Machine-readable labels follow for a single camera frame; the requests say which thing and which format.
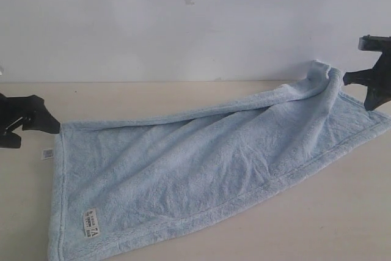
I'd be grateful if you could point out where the light blue fleece towel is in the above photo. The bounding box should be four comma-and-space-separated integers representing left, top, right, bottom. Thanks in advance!
47, 61, 390, 260

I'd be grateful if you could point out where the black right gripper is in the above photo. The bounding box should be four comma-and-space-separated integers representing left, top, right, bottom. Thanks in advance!
343, 51, 390, 111

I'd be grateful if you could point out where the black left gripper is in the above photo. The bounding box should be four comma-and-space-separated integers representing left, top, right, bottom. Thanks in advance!
1, 94, 60, 149

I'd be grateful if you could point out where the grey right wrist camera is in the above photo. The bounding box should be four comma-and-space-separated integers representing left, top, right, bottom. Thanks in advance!
358, 35, 391, 52

